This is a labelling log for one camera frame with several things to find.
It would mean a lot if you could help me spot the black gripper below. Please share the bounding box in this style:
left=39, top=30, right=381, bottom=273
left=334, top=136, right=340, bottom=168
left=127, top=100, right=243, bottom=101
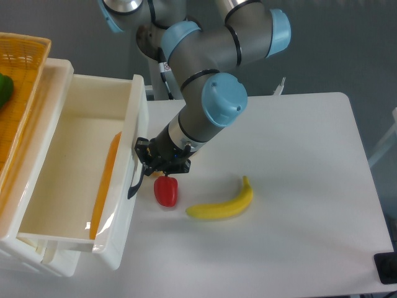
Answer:
left=134, top=137, right=191, bottom=176

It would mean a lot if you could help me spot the yellow banana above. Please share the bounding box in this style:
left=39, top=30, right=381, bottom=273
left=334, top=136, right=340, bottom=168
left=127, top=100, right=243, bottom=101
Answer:
left=185, top=176, right=254, bottom=220

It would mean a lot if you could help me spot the red bell pepper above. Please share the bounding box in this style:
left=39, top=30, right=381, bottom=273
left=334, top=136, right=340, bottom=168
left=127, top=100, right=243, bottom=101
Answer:
left=154, top=176, right=178, bottom=207

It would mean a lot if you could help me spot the yellow bell pepper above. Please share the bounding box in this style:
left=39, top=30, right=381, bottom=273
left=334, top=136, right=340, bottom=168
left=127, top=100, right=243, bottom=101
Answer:
left=151, top=171, right=163, bottom=178

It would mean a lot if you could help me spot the green bell pepper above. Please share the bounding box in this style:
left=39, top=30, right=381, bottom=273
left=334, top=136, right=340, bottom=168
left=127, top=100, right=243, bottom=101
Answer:
left=0, top=73, right=14, bottom=108

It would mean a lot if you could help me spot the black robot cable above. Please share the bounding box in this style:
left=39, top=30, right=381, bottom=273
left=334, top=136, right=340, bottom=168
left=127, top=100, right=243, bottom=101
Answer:
left=157, top=46, right=176, bottom=101

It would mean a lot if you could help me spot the orange plastic basket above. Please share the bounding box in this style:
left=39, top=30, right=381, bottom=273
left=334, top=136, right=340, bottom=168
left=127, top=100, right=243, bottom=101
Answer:
left=1, top=32, right=51, bottom=185

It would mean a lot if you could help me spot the white metal table bracket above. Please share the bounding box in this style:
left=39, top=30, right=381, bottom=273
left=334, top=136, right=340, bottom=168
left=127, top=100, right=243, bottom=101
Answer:
left=273, top=77, right=286, bottom=96

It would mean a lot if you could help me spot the white drawer cabinet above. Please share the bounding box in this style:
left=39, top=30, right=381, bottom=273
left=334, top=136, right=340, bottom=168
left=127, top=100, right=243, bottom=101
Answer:
left=1, top=58, right=90, bottom=277

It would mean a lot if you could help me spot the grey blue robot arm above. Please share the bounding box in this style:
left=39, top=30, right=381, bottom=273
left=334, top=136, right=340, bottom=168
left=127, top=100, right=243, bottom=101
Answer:
left=99, top=1, right=291, bottom=176

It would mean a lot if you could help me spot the black device at edge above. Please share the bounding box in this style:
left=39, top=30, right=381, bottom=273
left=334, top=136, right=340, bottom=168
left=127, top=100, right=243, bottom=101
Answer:
left=373, top=252, right=396, bottom=284

